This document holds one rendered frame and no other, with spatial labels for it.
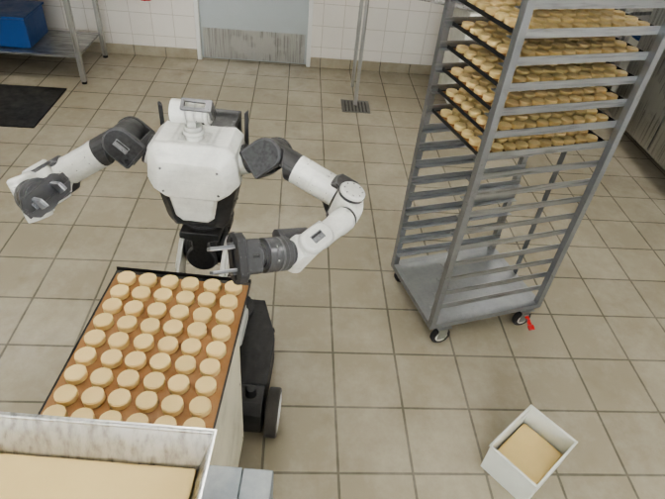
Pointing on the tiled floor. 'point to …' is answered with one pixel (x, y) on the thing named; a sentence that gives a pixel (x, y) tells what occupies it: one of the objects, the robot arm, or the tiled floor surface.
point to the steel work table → (66, 42)
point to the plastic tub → (527, 452)
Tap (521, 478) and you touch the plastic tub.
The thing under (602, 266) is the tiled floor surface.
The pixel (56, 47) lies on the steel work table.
